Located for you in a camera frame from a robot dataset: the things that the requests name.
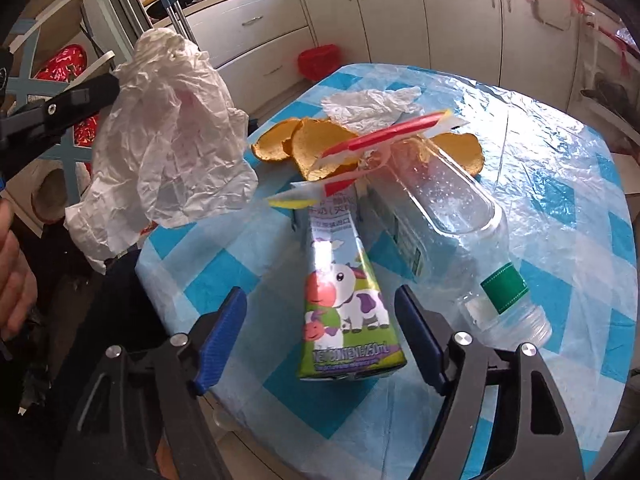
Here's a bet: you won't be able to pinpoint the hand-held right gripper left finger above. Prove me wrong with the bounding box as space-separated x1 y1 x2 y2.
60 287 248 480

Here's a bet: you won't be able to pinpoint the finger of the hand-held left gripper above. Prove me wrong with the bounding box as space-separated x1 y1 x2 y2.
0 72 122 162

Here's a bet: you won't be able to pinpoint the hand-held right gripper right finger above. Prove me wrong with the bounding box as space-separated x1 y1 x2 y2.
394 285 587 480

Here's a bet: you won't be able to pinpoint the cow print milk carton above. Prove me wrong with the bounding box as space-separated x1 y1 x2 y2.
290 182 407 384

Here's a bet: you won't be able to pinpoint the white paper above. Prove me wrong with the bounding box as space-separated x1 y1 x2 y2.
64 30 259 275

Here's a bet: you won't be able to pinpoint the person's left hand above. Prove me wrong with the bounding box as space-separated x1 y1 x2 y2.
0 199 37 342

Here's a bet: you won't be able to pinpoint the red patterned cushion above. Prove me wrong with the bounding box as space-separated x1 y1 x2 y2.
34 44 101 149

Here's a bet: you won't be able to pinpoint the blue wooden chair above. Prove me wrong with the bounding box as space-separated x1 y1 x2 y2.
0 0 117 211

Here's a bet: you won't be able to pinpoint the metal mop pole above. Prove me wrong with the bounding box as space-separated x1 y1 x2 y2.
155 0 195 45

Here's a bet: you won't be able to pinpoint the black frying pan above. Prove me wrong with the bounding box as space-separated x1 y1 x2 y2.
149 0 199 19

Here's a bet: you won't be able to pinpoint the clear plastic bottle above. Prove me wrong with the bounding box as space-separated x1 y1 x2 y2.
360 135 553 349

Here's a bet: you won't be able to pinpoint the white yellow paper sleeve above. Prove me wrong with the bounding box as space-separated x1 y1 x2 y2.
267 172 371 210

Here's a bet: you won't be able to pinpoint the blue checkered tablecloth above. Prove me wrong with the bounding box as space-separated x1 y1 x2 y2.
135 62 639 480

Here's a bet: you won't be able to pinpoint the red white paper sleeve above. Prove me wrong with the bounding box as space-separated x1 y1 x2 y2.
320 109 469 169

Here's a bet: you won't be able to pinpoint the white crumpled tissue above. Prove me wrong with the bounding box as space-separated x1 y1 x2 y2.
321 86 422 134

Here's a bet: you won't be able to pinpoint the red basket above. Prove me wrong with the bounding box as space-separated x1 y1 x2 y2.
298 45 343 82

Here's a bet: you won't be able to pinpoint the white kitchen cabinets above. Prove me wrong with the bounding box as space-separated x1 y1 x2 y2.
150 0 636 121

